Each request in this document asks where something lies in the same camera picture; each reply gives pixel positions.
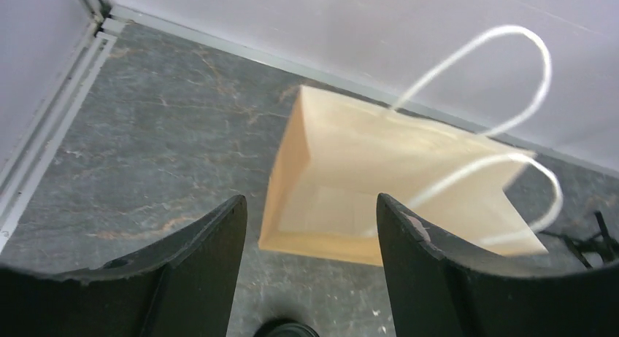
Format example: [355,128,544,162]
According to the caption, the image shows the black tripod stand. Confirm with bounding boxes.
[540,210,618,270]

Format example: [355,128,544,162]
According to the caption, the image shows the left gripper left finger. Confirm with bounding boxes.
[1,195,247,336]

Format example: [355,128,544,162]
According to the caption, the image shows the stack of black lids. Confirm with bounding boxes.
[253,318,319,337]

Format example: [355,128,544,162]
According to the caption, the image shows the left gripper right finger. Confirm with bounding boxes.
[376,193,618,336]

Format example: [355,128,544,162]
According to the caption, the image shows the brown paper bag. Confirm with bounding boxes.
[258,24,565,267]

